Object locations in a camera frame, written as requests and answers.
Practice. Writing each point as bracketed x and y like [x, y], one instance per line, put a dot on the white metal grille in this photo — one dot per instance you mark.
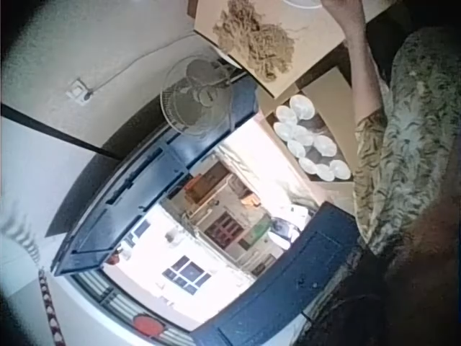
[108, 299]

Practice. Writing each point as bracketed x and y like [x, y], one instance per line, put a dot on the white bowl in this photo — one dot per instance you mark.
[302, 3]

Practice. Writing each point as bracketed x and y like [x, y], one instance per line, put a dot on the blue door leaf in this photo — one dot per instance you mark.
[288, 281]
[119, 205]

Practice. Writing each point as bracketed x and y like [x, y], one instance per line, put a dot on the group of white round cups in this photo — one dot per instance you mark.
[304, 138]

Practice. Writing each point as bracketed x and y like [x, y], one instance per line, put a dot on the pile of brown fibre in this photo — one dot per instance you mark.
[259, 39]

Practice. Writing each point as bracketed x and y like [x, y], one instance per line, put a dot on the white table fan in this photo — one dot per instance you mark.
[196, 97]

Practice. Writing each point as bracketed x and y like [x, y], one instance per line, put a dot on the red round disc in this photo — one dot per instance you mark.
[148, 325]

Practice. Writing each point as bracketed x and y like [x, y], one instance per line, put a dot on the red white hanging garland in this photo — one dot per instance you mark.
[50, 310]

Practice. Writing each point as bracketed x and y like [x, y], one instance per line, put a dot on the cream flat board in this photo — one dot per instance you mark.
[317, 47]

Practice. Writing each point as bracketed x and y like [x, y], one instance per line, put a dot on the person's left hand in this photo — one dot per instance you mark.
[342, 9]

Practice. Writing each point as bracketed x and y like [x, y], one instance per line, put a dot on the white wall socket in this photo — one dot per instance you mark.
[80, 92]

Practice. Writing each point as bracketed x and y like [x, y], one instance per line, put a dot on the tan cardboard sheet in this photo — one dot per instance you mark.
[333, 97]

